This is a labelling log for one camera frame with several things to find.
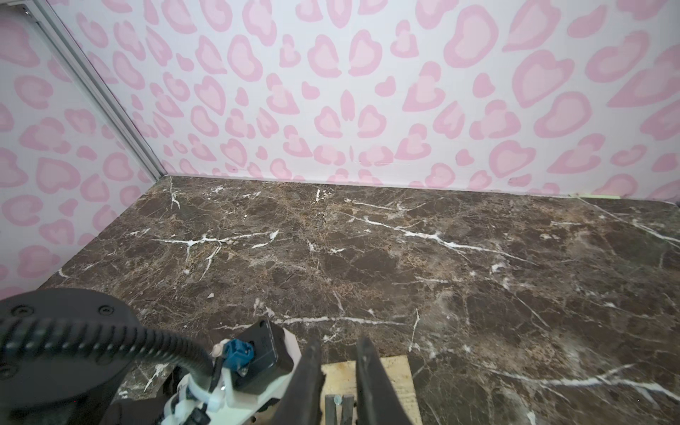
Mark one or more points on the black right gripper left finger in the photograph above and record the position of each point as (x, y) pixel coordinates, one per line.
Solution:
(301, 401)

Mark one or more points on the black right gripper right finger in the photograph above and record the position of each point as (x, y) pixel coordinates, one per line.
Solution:
(377, 401)

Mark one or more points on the light wooden block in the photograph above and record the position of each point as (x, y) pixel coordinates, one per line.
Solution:
(340, 378)

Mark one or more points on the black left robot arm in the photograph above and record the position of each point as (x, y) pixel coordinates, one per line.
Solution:
(65, 353)

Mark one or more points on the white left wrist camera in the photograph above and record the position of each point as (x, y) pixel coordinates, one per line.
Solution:
(251, 373)

